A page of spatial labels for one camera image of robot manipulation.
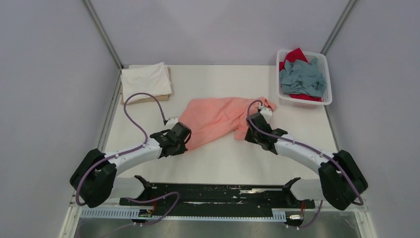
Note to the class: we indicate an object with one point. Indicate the right aluminium frame post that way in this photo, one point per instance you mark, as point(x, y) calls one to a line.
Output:
point(338, 26)

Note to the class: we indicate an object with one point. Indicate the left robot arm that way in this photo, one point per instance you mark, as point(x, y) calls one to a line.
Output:
point(97, 178)

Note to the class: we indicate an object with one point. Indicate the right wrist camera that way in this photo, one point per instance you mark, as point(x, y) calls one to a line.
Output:
point(266, 112)

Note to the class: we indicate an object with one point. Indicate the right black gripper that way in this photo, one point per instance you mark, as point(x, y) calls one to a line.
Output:
point(248, 138)

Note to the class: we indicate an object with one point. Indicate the salmon pink t shirt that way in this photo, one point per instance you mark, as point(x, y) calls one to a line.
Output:
point(212, 118)

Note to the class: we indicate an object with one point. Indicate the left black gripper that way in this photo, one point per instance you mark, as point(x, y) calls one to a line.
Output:
point(181, 150)

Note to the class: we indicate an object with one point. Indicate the red t shirt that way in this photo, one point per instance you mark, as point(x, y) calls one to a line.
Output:
point(297, 54)

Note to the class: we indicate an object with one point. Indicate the left aluminium frame post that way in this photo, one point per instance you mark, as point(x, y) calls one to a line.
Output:
point(102, 32)

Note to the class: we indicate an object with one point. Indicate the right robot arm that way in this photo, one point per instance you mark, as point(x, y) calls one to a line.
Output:
point(340, 181)

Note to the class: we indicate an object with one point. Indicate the white plastic basket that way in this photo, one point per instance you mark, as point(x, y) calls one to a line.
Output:
point(322, 65)

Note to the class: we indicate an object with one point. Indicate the aluminium frame post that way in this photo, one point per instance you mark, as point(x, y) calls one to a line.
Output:
point(102, 32)
point(338, 26)

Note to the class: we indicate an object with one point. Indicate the folded white t shirt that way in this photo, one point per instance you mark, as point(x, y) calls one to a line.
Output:
point(146, 82)

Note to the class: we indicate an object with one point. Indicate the grey blue t shirt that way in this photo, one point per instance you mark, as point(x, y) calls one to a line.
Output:
point(301, 77)

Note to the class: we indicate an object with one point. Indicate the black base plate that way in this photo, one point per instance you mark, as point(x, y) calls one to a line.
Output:
point(222, 200)

